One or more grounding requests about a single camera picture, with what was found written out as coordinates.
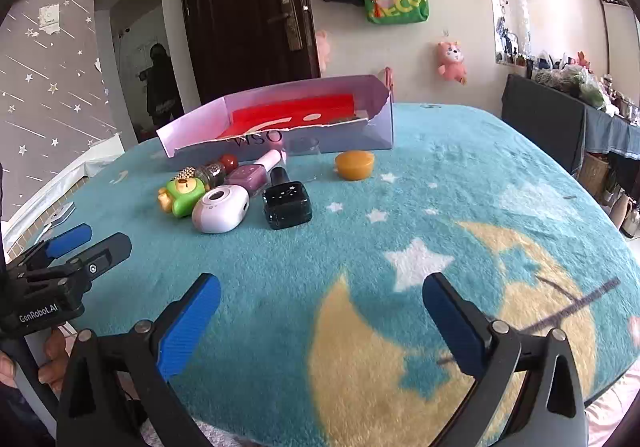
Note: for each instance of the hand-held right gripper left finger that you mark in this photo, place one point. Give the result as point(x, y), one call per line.
point(190, 327)

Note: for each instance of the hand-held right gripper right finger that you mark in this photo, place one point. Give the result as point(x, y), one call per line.
point(452, 327)

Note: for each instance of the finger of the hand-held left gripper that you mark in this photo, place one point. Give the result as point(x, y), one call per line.
point(107, 249)
point(70, 239)

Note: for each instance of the white round pocket device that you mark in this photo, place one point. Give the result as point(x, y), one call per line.
point(220, 209)

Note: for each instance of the pink nail polish bottle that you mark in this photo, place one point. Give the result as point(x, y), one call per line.
point(247, 178)

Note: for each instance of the cardboard box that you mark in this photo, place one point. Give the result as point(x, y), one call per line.
point(372, 129)

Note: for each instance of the person's left hand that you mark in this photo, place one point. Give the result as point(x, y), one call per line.
point(54, 352)

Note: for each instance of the green bear toy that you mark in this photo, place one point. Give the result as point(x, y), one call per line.
point(182, 196)

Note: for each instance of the black nail polish bottle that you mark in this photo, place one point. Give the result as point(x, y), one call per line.
point(287, 204)

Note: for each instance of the orange round container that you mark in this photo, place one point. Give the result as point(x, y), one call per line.
point(354, 166)

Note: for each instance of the pink plush toy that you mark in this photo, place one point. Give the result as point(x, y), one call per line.
point(451, 59)

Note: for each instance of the dark brown door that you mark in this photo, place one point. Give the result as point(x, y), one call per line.
point(235, 12)

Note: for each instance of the row of table clutter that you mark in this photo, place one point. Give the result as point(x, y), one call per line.
point(575, 77)

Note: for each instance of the pink plush door hanging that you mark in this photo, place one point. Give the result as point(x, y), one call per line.
point(324, 49)

